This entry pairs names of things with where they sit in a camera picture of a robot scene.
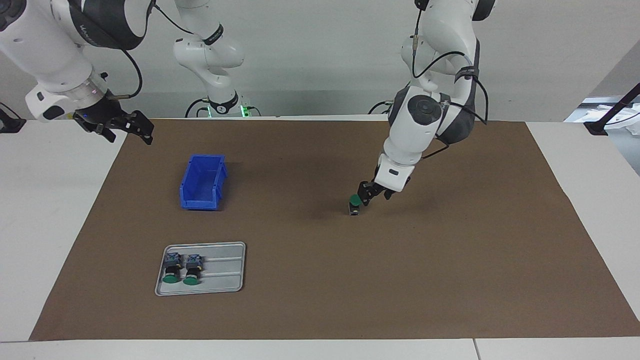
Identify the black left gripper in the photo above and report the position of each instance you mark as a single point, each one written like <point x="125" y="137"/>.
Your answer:
<point x="378" y="189"/>

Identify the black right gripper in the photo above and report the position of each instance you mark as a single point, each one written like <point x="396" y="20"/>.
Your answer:
<point x="102" y="112"/>

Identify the green push button switch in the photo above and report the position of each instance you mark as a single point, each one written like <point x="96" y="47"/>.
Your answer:
<point x="354" y="200"/>
<point x="192" y="269"/>
<point x="172" y="267"/>

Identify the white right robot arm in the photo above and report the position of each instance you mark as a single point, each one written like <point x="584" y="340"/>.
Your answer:
<point x="45" y="40"/>

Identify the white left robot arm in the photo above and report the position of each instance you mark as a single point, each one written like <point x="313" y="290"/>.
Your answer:
<point x="425" y="120"/>

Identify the blue plastic storage bin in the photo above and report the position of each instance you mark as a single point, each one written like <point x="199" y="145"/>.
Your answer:
<point x="202" y="182"/>

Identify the brown paper table mat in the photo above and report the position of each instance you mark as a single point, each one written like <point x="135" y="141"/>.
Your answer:
<point x="320" y="280"/>

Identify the black clamp stand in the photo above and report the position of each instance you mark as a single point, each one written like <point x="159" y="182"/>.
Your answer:
<point x="10" y="122"/>

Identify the grey metal tray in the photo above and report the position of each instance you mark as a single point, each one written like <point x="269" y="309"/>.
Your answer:
<point x="225" y="272"/>

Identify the black stand with rod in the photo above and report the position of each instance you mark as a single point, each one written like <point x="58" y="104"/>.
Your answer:
<point x="597" y="127"/>

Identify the white background equipment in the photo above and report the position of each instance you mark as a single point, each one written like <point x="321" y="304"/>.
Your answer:
<point x="620" y="112"/>

